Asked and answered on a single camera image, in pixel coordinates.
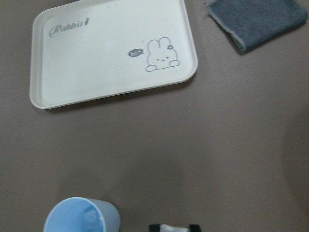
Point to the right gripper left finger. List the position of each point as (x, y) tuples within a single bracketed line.
[(154, 228)]

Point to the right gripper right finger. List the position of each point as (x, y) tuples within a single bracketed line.
[(195, 228)]

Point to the clear ice cubes pile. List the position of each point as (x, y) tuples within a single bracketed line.
[(168, 228)]

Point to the light blue cup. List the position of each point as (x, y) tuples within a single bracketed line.
[(77, 214)]

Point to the cream rabbit tray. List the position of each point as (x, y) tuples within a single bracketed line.
[(92, 49)]

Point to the grey folded cloth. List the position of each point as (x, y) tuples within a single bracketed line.
[(251, 23)]

